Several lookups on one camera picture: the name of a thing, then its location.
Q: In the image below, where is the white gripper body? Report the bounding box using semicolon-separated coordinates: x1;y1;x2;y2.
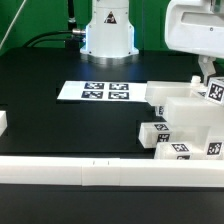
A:
165;0;224;59

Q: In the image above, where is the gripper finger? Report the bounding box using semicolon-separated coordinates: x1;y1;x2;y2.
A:
198;55;216;86

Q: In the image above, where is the white chair back frame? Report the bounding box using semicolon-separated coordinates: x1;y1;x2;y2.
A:
145;76;224;126

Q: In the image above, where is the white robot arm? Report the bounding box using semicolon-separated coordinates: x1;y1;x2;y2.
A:
80;0;224;77

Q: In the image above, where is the white diagonal rod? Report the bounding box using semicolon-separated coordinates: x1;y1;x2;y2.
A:
0;0;27;51

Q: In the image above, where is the white U-shaped fence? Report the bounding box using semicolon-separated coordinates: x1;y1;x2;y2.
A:
0;110;224;188

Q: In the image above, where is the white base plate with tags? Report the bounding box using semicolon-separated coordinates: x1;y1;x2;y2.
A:
57;81;147;102

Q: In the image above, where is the black cable with connector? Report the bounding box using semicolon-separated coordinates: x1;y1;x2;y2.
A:
23;28;88;48

